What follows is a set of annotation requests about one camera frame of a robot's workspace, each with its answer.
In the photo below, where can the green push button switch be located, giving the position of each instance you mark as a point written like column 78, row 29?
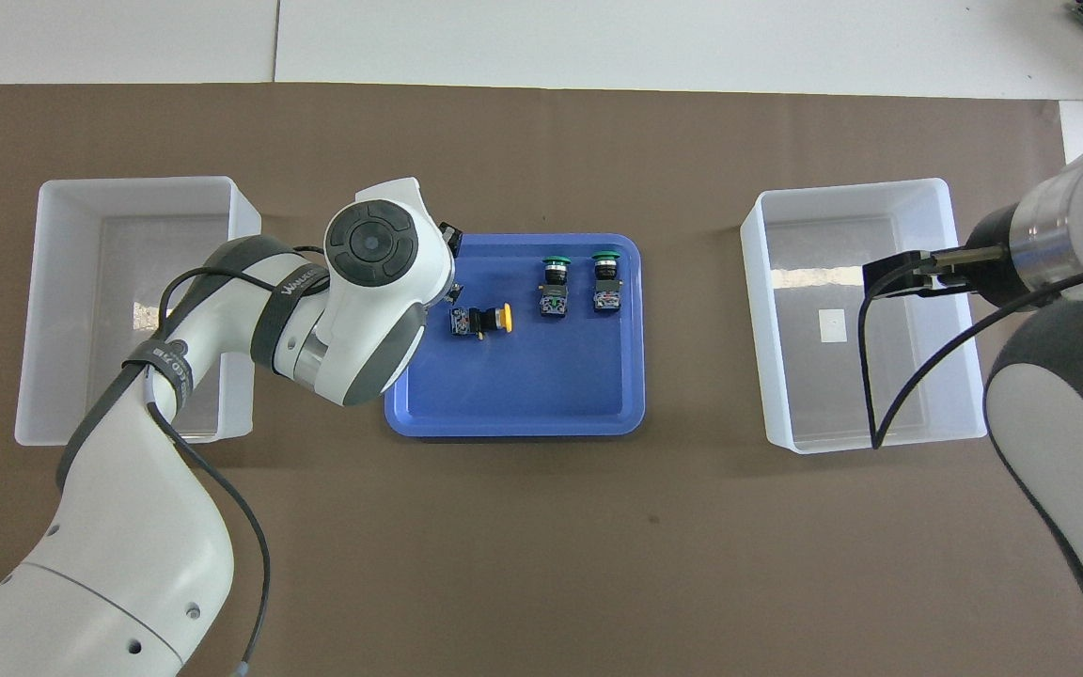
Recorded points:
column 607, row 282
column 555, row 287

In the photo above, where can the plain white label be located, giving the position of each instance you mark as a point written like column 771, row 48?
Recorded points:
column 833, row 325

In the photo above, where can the blue plastic tray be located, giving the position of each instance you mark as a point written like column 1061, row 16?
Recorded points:
column 541, row 385

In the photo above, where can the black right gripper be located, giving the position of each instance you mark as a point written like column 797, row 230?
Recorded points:
column 948, row 273

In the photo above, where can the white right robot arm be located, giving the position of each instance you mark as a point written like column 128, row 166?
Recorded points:
column 1068, row 442

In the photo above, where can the brown paper table mat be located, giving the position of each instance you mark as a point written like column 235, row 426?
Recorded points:
column 504, row 545

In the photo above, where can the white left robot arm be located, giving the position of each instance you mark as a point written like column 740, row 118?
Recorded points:
column 128, row 527

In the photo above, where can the translucent white plastic box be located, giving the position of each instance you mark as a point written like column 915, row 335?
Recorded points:
column 62, row 310
column 786, row 376

